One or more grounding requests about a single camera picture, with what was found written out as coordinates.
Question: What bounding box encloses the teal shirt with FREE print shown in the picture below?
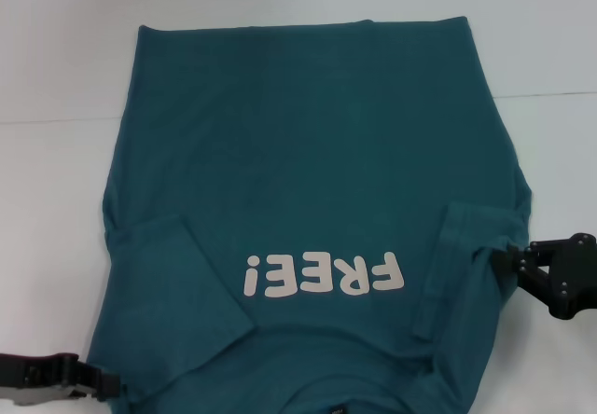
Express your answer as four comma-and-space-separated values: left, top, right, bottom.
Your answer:
87, 14, 534, 414

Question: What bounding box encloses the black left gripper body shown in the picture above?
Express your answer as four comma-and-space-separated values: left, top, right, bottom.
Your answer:
0, 351, 81, 407

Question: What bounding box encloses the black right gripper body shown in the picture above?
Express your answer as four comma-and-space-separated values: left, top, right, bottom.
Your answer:
545, 231, 597, 323

